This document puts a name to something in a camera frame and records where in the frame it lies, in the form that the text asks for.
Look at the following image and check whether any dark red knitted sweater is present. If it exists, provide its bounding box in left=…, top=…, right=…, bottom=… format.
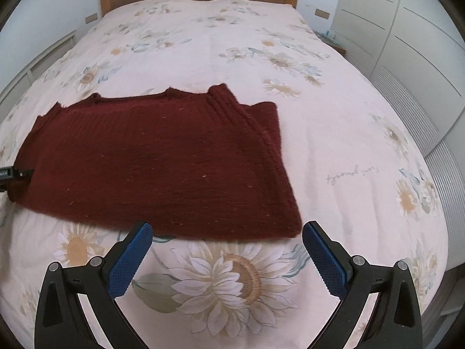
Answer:
left=7, top=84, right=302, bottom=240

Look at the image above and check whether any pink floral bedspread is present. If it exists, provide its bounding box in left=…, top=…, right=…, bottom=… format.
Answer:
left=1, top=0, right=448, bottom=348

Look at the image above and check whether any wooden nightstand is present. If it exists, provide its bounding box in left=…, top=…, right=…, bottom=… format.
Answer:
left=315, top=32, right=347, bottom=57

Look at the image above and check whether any white wardrobe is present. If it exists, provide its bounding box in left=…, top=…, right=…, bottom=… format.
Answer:
left=330, top=0, right=464, bottom=268

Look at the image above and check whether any left wall socket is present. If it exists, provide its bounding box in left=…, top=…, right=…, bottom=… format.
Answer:
left=85, top=13, right=99, bottom=24

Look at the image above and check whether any wall socket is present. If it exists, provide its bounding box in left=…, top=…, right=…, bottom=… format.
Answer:
left=85, top=13, right=99, bottom=24
left=314, top=9, right=330, bottom=20

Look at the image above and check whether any right wall socket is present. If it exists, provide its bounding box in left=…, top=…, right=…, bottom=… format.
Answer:
left=314, top=9, right=330, bottom=20

